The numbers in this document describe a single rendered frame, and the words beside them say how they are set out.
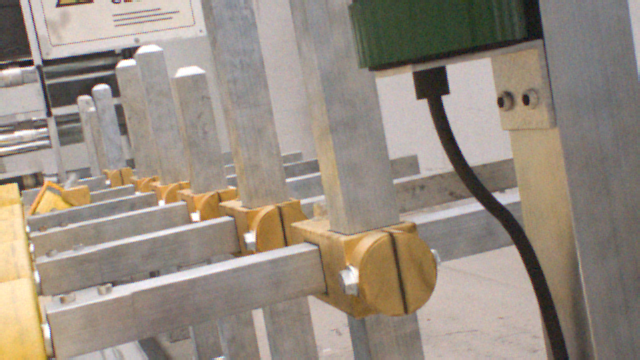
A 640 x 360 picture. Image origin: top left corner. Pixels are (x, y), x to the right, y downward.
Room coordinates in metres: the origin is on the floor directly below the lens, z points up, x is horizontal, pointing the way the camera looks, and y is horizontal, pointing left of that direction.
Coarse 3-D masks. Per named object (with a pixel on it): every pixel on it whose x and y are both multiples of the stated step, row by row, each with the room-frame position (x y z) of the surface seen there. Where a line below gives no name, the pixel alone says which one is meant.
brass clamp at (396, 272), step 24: (312, 240) 0.62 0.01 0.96; (336, 240) 0.57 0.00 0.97; (360, 240) 0.56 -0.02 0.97; (384, 240) 0.55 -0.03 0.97; (408, 240) 0.55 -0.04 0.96; (336, 264) 0.58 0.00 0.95; (360, 264) 0.54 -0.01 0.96; (384, 264) 0.55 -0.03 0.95; (408, 264) 0.55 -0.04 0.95; (432, 264) 0.56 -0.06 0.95; (336, 288) 0.59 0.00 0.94; (360, 288) 0.54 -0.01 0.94; (384, 288) 0.55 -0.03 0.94; (408, 288) 0.55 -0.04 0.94; (432, 288) 0.55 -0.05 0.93; (360, 312) 0.56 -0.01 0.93; (384, 312) 0.55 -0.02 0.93; (408, 312) 0.55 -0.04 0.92
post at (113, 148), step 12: (96, 96) 2.01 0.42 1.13; (108, 96) 2.01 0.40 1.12; (96, 108) 2.02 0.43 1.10; (108, 108) 2.01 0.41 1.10; (108, 120) 2.01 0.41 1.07; (108, 132) 2.01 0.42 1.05; (108, 144) 2.01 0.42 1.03; (120, 144) 2.01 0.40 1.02; (108, 156) 2.00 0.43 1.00; (120, 156) 2.01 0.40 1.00; (108, 168) 2.02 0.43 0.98; (120, 168) 2.01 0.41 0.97; (132, 276) 2.00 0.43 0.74; (144, 276) 2.01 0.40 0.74
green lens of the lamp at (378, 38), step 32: (384, 0) 0.32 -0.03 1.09; (416, 0) 0.31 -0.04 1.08; (448, 0) 0.31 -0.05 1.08; (480, 0) 0.31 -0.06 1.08; (512, 0) 0.32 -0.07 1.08; (352, 32) 0.34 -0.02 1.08; (384, 32) 0.32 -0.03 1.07; (416, 32) 0.31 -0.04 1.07; (448, 32) 0.31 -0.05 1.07; (480, 32) 0.31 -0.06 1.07; (512, 32) 0.32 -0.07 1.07
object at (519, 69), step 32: (352, 0) 0.34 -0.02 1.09; (384, 64) 0.32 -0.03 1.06; (416, 64) 0.32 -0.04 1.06; (448, 64) 0.32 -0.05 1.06; (512, 64) 0.35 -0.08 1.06; (544, 64) 0.33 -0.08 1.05; (416, 96) 0.34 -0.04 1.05; (512, 96) 0.35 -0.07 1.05; (544, 96) 0.33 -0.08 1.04; (448, 128) 0.34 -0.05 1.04; (512, 128) 0.35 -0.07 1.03; (544, 128) 0.33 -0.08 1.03; (480, 192) 0.34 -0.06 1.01; (512, 224) 0.34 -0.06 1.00; (544, 288) 0.34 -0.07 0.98; (544, 320) 0.34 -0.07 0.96
